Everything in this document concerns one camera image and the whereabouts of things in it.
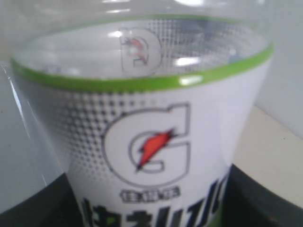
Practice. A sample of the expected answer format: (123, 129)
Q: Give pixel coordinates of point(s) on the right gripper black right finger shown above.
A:
(262, 198)

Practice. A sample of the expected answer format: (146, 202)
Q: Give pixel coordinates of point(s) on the clear plastic drink bottle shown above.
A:
(143, 103)

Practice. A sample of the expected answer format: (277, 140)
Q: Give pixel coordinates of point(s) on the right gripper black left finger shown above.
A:
(54, 206)

